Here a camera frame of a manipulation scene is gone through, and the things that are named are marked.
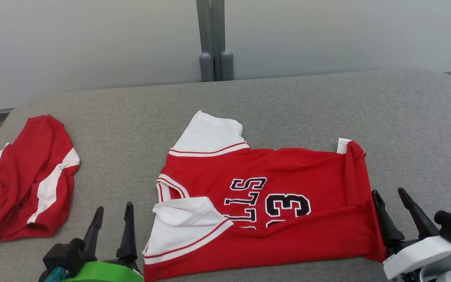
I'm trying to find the grey partition post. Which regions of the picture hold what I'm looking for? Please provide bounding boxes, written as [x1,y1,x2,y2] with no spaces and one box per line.
[196,0,235,82]

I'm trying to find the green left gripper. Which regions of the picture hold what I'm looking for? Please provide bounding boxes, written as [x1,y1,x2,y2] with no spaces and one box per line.
[65,202,144,282]

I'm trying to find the left arm teal-plug black cable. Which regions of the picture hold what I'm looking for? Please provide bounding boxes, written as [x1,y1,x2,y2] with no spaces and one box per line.
[44,266,70,282]

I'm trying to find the red white basketball jersey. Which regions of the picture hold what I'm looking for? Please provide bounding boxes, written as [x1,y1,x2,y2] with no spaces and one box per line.
[142,110,387,282]

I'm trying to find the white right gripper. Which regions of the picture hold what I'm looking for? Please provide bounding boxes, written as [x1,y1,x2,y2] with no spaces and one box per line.
[372,188,451,280]

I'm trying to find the red white-striped shorts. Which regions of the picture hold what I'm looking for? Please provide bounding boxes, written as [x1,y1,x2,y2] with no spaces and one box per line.
[0,114,81,244]

